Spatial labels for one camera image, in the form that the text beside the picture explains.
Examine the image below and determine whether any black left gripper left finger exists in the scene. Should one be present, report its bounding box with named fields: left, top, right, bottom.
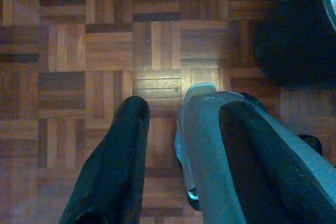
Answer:
left=59, top=97, right=150, bottom=224

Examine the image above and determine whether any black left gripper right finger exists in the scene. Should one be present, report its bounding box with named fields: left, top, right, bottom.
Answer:
left=219, top=100, right=336, bottom=224

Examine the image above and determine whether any black rounded robot foot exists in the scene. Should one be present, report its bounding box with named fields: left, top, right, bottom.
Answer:
left=253, top=0, right=336, bottom=91

